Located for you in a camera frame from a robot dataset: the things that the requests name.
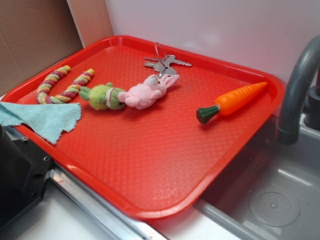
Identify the silver keys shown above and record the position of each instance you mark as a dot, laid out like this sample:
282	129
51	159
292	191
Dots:
163	62

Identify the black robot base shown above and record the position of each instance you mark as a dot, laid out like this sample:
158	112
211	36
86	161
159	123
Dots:
24	172

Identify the red plastic tray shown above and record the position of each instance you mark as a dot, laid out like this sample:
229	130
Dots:
155	162

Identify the pink plush bunny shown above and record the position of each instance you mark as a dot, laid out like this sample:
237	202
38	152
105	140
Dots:
144	95

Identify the green plush toy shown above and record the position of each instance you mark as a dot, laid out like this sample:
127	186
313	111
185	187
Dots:
102	97

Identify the orange plastic carrot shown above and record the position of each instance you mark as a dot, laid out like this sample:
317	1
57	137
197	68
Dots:
230	102

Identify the light blue cloth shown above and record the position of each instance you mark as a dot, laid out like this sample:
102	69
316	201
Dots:
48	121

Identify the grey sink basin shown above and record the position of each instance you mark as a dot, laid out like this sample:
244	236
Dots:
269	191

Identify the brown cardboard panel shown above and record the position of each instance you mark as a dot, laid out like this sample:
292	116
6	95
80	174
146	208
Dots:
34	35

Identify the grey faucet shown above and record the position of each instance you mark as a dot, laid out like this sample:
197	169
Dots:
302	78

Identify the multicolour twisted rope toy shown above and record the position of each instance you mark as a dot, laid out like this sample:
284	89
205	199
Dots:
43	90

